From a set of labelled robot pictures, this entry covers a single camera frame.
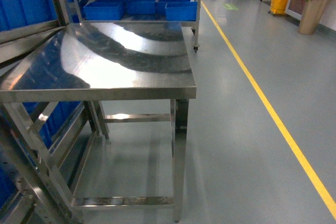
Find metal shelf rack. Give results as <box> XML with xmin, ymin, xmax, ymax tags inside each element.
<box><xmin>0</xmin><ymin>0</ymin><xmax>111</xmax><ymax>224</ymax></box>

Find stainless steel table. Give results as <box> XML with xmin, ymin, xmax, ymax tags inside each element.
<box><xmin>0</xmin><ymin>22</ymin><xmax>197</xmax><ymax>223</ymax></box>

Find green floor sign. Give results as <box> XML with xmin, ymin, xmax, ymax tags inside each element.
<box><xmin>223</xmin><ymin>3</ymin><xmax>238</xmax><ymax>10</ymax></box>

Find yellow mop bucket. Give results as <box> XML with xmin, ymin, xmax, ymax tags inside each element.
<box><xmin>268</xmin><ymin>0</ymin><xmax>288</xmax><ymax>16</ymax></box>

